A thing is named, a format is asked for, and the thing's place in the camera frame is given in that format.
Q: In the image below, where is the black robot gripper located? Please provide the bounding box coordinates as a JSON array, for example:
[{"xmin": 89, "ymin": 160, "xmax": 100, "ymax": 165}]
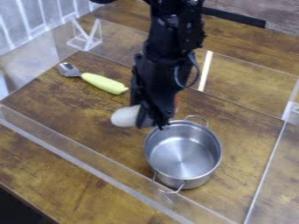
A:
[{"xmin": 128, "ymin": 46, "xmax": 198, "ymax": 131}]

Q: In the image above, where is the silver metal pot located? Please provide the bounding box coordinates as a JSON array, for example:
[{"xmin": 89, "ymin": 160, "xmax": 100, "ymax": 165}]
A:
[{"xmin": 144, "ymin": 115, "xmax": 223, "ymax": 194}]

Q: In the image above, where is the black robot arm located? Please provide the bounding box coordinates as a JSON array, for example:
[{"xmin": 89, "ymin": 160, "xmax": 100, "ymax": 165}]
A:
[{"xmin": 131, "ymin": 0, "xmax": 206, "ymax": 128}]

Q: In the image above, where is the clear acrylic front barrier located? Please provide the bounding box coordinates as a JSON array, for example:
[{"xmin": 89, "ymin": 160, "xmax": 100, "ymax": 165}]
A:
[{"xmin": 0, "ymin": 104, "xmax": 236, "ymax": 224}]

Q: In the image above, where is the clear acrylic barrier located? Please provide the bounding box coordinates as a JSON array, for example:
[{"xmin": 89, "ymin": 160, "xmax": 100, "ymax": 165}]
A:
[
  {"xmin": 0, "ymin": 104, "xmax": 236, "ymax": 224},
  {"xmin": 244, "ymin": 79, "xmax": 299, "ymax": 224}
]

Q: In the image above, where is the black strip on table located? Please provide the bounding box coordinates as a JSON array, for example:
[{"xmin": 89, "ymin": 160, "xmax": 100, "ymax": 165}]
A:
[{"xmin": 203, "ymin": 7, "xmax": 267, "ymax": 28}]

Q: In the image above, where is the clear acrylic right barrier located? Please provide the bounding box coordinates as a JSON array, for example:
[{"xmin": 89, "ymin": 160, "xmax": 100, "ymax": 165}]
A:
[{"xmin": 244, "ymin": 79, "xmax": 299, "ymax": 224}]

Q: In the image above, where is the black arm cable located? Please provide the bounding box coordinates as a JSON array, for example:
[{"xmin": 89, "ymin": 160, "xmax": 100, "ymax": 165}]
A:
[{"xmin": 172, "ymin": 51, "xmax": 202, "ymax": 89}]

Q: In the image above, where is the spoon with yellow handle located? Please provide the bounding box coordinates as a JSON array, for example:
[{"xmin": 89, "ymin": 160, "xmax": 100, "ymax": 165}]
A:
[{"xmin": 57, "ymin": 62, "xmax": 128, "ymax": 95}]

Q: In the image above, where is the clear acrylic triangle bracket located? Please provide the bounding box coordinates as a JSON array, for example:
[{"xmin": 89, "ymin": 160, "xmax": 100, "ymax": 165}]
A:
[{"xmin": 67, "ymin": 19, "xmax": 103, "ymax": 52}]

